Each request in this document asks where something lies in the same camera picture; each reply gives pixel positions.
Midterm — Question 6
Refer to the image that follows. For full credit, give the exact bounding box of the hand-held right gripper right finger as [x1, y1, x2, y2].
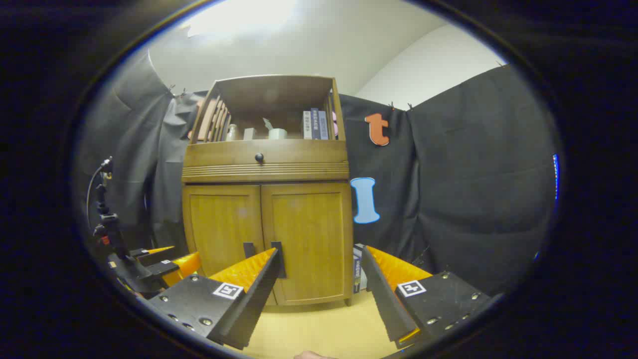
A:
[360, 244, 492, 350]

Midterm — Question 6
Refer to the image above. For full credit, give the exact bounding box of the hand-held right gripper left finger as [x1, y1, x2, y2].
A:
[148, 247, 282, 351]

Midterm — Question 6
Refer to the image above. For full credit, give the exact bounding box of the wooden shoe cabinet door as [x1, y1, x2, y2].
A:
[260, 182, 354, 306]
[182, 184, 278, 306]

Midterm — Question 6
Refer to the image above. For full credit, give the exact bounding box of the wooden double-door shoe cabinet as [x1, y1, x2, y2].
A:
[180, 75, 354, 306]

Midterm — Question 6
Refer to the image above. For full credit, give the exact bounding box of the blue and white box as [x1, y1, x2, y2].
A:
[352, 243, 369, 295]

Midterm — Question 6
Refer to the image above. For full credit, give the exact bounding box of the black backdrop cloth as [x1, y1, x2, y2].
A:
[75, 50, 560, 300]

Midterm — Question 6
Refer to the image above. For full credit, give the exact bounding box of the wooden drawer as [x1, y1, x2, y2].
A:
[182, 139, 349, 181]

